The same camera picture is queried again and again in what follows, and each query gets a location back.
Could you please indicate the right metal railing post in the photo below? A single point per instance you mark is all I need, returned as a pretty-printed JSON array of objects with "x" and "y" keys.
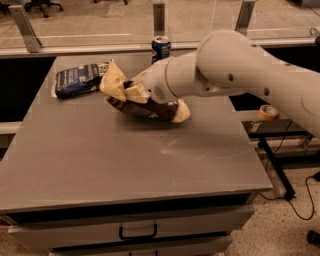
[{"x": 244, "y": 16}]

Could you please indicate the blue chip bag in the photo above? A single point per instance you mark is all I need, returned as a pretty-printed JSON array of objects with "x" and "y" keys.
[{"x": 78, "y": 80}]

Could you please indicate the lower grey drawer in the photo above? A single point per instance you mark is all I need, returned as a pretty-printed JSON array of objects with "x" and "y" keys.
[{"x": 201, "y": 246}]

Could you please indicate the black drawer handle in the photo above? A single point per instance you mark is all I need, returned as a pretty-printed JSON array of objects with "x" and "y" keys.
[{"x": 138, "y": 231}]

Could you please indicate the left metal railing post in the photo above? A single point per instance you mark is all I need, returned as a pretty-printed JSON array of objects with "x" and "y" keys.
[{"x": 32, "y": 43}]

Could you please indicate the orange tape roll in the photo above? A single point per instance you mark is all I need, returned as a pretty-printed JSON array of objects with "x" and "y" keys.
[{"x": 268, "y": 112}]

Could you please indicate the blue soda can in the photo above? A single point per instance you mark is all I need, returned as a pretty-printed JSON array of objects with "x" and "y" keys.
[{"x": 161, "y": 47}]

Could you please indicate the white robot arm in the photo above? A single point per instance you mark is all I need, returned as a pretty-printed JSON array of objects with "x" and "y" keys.
[{"x": 227, "y": 62}]

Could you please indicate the black table leg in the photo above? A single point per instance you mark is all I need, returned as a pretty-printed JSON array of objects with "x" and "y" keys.
[{"x": 290, "y": 193}]

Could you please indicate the black office chair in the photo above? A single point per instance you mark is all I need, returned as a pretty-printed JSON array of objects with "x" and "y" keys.
[{"x": 42, "y": 5}]

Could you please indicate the upper grey drawer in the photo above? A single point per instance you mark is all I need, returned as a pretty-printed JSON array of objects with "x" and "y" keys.
[{"x": 105, "y": 230}]

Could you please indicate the grey drawer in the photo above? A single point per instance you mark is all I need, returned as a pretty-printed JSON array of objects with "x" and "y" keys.
[
  {"x": 105, "y": 230},
  {"x": 201, "y": 246}
]

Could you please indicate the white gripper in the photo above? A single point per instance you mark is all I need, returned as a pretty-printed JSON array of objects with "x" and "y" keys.
[{"x": 154, "y": 82}]

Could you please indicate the metal railing post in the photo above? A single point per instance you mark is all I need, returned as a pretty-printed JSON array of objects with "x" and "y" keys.
[
  {"x": 244, "y": 16},
  {"x": 32, "y": 43},
  {"x": 159, "y": 18}
]

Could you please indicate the brown sea salt chip bag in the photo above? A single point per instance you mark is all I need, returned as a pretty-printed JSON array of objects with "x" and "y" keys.
[{"x": 113, "y": 86}]

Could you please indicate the middle metal railing post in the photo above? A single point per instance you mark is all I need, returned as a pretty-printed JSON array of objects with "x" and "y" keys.
[{"x": 159, "y": 18}]

